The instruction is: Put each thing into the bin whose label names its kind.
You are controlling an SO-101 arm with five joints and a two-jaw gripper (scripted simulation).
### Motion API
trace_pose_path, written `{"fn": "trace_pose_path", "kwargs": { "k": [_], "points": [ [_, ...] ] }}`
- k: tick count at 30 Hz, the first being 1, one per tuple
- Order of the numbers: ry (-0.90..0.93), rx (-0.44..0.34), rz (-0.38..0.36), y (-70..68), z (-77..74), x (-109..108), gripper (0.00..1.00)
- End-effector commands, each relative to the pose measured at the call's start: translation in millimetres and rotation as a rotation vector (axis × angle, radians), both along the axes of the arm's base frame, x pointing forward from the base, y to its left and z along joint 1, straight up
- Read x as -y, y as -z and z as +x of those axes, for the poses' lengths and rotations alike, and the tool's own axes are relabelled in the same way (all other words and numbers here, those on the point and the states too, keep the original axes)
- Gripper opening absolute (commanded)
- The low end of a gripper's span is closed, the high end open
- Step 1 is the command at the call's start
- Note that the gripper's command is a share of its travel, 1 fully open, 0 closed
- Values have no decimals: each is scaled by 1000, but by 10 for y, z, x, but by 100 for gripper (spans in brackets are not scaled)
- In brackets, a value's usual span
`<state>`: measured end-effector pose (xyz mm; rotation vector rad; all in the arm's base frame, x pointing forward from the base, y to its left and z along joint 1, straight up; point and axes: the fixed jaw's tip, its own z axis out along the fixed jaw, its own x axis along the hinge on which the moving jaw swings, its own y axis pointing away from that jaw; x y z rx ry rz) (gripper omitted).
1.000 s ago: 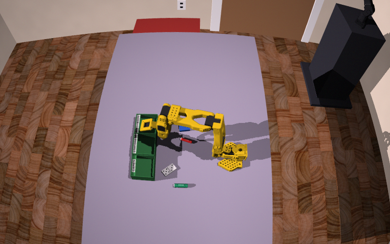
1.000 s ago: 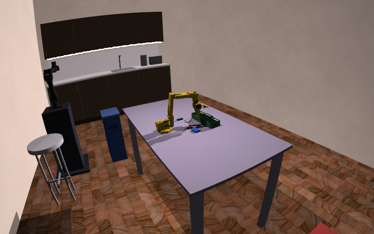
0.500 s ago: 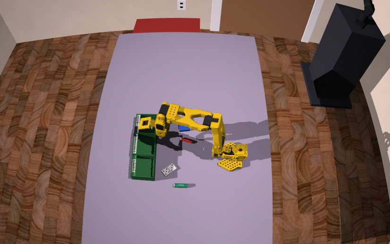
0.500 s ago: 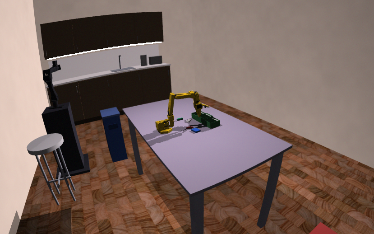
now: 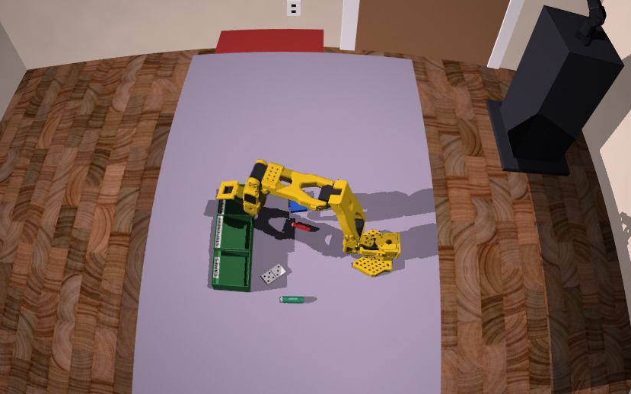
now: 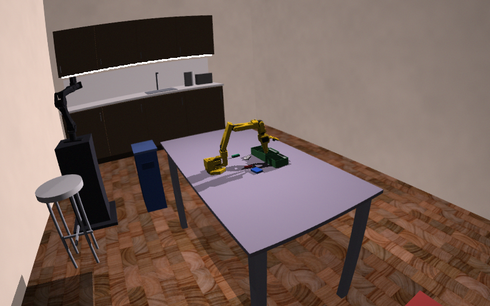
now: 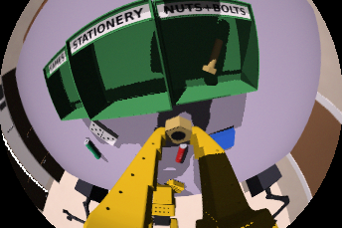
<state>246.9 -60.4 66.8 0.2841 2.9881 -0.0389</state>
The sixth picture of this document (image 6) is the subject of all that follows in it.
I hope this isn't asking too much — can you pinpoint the green bin rack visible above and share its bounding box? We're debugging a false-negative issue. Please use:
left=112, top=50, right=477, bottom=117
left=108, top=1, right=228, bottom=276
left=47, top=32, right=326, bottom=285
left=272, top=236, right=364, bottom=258
left=251, top=145, right=288, bottom=168

